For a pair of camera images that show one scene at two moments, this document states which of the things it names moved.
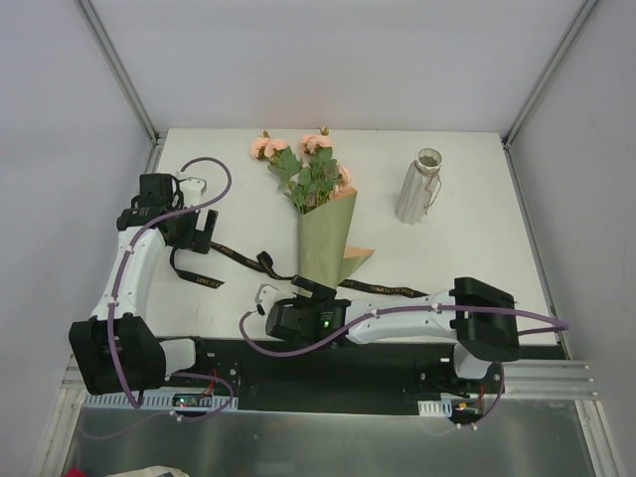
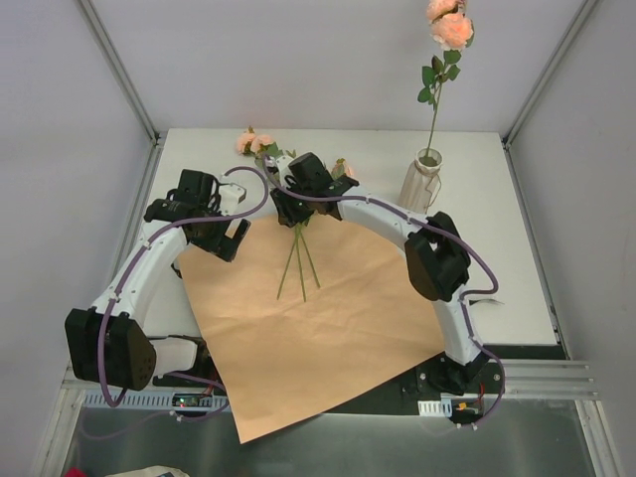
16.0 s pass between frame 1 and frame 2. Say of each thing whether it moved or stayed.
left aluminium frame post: stayed
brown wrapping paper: moved
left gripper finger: moved
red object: stayed
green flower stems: moved
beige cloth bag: stayed
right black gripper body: moved
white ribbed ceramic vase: stayed
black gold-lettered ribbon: moved
